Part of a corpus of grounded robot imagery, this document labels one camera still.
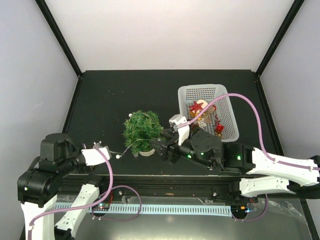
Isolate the small green christmas tree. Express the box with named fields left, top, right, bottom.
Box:
left=122, top=110, right=168, bottom=156

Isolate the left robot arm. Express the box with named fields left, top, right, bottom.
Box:
left=17, top=133, right=108, bottom=240

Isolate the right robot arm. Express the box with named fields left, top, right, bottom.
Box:
left=149, top=127, right=320, bottom=202

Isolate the white tree pot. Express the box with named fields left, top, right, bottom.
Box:
left=138, top=149, right=155, bottom=157

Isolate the red star tree topper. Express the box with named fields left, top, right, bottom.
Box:
left=189, top=101, right=203, bottom=114

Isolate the gold gift box ornament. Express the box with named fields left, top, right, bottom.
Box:
left=189, top=111, right=201, bottom=119

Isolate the white snowflake ornament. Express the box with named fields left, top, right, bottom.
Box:
left=197, top=119, right=208, bottom=129

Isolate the burlap bow ornament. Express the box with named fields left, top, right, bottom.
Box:
left=202, top=104, right=217, bottom=124

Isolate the white round foam ornament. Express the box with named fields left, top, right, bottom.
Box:
left=196, top=99, right=208, bottom=112

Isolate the red berry sprig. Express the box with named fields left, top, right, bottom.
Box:
left=214, top=114, right=221, bottom=125

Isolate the red gift box ornament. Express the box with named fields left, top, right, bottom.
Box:
left=215, top=123, right=224, bottom=134

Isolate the white perforated plastic basket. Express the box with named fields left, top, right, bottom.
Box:
left=177, top=83, right=240, bottom=142

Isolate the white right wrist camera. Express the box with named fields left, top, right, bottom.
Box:
left=169, top=114, right=190, bottom=146

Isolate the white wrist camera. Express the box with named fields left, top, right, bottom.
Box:
left=169, top=114, right=190, bottom=146
left=81, top=141, right=111, bottom=166

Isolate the light blue cable duct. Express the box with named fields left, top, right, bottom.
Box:
left=53, top=202, right=233, bottom=218

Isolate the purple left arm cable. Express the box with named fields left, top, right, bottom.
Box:
left=26, top=144, right=143, bottom=240

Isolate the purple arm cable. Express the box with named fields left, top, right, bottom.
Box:
left=174, top=93, right=320, bottom=223
left=26, top=144, right=143, bottom=240

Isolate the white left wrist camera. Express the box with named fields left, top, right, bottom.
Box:
left=81, top=141, right=111, bottom=166

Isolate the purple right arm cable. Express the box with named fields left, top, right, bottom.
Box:
left=174, top=93, right=320, bottom=223

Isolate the black frame post right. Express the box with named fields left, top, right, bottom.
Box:
left=255, top=0, right=305, bottom=78

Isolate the black frame post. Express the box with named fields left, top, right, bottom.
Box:
left=35, top=0, right=83, bottom=78
left=255, top=0, right=305, bottom=78

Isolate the black frame post left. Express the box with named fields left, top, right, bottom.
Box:
left=35, top=0, right=83, bottom=78

